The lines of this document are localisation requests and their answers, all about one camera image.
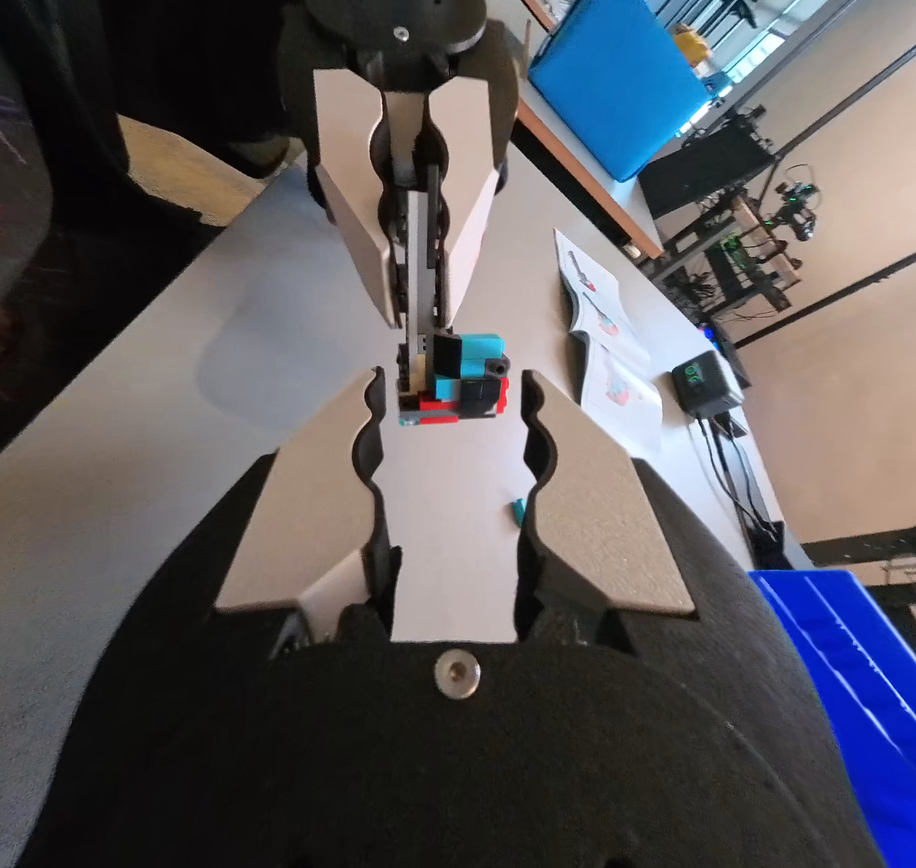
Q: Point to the yellow object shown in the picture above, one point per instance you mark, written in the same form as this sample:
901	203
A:
690	45

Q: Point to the black device green light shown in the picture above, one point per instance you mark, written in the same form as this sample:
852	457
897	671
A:
798	216

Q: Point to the multicolour toy brick model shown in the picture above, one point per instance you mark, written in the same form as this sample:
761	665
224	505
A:
472	367

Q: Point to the computer with rainbow lights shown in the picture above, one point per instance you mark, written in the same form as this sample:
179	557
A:
730	360

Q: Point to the person's left forearm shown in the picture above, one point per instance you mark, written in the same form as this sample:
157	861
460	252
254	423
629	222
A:
215	59

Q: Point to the person's black jacket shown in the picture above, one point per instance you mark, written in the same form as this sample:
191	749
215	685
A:
64	59

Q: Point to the black metal equipment rack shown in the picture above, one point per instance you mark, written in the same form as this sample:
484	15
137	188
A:
744	281

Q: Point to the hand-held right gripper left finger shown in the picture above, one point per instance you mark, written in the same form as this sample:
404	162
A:
300	517

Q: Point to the toy brick instruction booklet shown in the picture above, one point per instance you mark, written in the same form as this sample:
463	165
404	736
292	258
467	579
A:
615	381

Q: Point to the small teal toy brick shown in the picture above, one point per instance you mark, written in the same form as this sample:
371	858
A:
517	511

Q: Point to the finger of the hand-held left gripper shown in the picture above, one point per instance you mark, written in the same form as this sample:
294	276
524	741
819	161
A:
343	152
469	159

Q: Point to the blue plastic storage bin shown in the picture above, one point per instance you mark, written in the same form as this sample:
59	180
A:
844	667

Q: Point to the black charger green display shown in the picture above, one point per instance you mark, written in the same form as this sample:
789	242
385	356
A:
705	385

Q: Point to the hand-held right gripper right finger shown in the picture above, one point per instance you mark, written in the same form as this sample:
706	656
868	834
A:
601	524

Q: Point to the blue fabric box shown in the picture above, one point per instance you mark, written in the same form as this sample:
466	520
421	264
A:
615	80

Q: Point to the white desk wooden edge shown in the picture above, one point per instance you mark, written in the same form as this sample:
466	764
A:
637	213

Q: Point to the black flat panel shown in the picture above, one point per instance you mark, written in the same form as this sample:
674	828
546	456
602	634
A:
705	170

